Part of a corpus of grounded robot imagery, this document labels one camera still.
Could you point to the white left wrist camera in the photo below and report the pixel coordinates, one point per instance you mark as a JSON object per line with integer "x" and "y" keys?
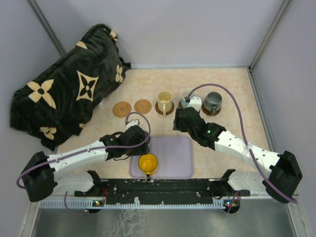
{"x": 133, "y": 122}

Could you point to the lavender plastic tray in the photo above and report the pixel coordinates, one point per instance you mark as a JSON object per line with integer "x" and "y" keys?
{"x": 175, "y": 157}

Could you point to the white perforated cable duct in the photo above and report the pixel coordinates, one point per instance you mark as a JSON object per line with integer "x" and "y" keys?
{"x": 95, "y": 204}

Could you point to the cream ceramic mug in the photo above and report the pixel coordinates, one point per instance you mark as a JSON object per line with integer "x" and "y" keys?
{"x": 166, "y": 98}

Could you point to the yellow glass mug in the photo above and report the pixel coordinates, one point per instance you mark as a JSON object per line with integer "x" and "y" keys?
{"x": 148, "y": 164}

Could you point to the white light blue mug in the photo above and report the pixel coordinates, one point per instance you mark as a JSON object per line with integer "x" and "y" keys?
{"x": 184, "y": 94}

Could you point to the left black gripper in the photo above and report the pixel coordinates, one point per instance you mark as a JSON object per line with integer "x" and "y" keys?
{"x": 142, "y": 149}

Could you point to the dark wooden coaster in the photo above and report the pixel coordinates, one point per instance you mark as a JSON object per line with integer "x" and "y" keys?
{"x": 180, "y": 105}
{"x": 161, "y": 108}
{"x": 207, "y": 112}

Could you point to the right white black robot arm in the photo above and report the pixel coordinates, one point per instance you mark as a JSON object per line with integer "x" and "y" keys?
{"x": 280, "y": 172}

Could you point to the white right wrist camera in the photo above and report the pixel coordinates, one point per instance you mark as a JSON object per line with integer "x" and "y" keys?
{"x": 195, "y": 102}

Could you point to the woven rattan coaster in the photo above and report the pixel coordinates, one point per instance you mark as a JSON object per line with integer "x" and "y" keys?
{"x": 121, "y": 109}
{"x": 142, "y": 106}

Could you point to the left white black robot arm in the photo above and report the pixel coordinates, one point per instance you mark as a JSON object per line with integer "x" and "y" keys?
{"x": 45, "y": 175}

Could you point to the grey ceramic mug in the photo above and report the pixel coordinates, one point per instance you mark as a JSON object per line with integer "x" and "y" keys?
{"x": 213, "y": 102}

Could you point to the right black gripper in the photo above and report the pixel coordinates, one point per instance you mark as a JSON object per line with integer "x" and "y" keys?
{"x": 177, "y": 122}

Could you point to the black floral plush blanket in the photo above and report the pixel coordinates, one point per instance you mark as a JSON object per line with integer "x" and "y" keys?
{"x": 60, "y": 101}

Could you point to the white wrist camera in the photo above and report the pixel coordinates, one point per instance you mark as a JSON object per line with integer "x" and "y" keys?
{"x": 195, "y": 102}
{"x": 133, "y": 122}

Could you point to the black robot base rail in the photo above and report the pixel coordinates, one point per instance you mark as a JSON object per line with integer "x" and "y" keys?
{"x": 170, "y": 191}

